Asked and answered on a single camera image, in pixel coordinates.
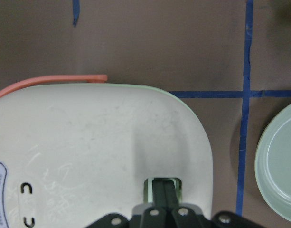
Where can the white rice cooker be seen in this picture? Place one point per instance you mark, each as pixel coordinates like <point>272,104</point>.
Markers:
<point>75,148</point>

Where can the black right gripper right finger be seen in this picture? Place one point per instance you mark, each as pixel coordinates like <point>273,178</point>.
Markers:
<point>171,199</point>

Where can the green plate right side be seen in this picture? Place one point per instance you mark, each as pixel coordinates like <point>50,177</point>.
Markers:
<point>272,164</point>

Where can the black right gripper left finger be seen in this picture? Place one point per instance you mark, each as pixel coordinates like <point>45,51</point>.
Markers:
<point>158,193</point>

